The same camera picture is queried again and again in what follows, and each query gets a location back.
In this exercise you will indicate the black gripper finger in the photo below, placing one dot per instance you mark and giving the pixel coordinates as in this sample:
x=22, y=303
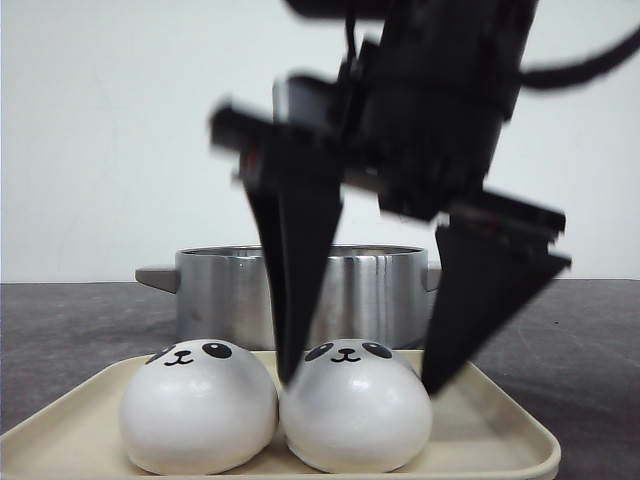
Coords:
x=488, y=275
x=294, y=193

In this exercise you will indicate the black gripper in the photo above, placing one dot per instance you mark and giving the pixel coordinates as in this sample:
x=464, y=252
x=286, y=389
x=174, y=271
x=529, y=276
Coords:
x=414, y=117

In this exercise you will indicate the panda bun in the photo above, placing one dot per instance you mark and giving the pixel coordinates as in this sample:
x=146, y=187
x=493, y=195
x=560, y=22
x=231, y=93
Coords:
x=355, y=406
x=196, y=407

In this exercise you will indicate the stainless steel steamer pot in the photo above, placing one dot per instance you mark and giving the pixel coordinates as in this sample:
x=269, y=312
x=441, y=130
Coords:
x=383, y=293

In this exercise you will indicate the beige square plastic tray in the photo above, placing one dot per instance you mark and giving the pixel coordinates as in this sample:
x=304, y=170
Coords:
x=478, y=432

